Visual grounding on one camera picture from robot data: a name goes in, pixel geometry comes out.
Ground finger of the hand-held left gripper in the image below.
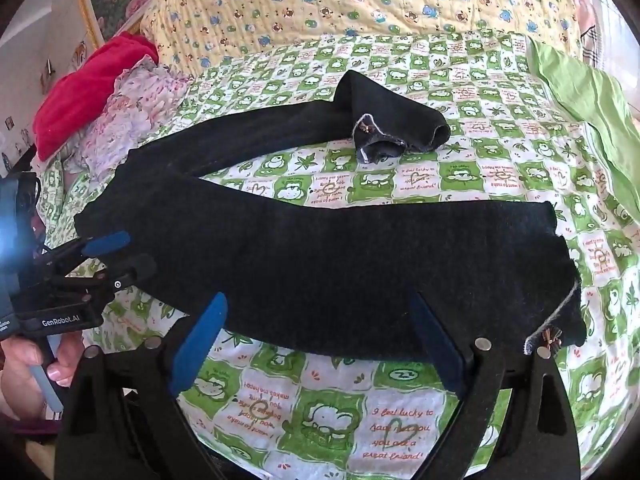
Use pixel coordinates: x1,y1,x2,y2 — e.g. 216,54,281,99
37,230,132,281
45,252,158,311

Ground floral cloth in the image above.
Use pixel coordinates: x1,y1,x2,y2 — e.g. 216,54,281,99
60,55,193,176

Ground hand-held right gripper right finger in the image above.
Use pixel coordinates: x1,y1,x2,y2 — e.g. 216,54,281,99
407,290,581,480

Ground green checked bedsheet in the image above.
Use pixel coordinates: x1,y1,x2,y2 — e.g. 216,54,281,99
37,27,640,480

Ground person's left hand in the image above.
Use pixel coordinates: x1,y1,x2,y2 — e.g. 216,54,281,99
0,332,86,421

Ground red cloth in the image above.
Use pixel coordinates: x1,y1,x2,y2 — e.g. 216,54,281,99
32,32,161,161

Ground yellow printed quilt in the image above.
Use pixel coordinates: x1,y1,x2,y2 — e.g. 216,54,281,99
137,0,591,61

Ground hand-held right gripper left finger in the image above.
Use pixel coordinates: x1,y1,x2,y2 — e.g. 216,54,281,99
54,292,231,480

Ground pink cloth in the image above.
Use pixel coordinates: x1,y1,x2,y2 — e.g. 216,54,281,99
570,0,621,68

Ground light green cloth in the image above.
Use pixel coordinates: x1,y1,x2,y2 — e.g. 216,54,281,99
525,35,640,211

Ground black pants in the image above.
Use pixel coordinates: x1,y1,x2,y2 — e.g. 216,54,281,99
74,69,588,361

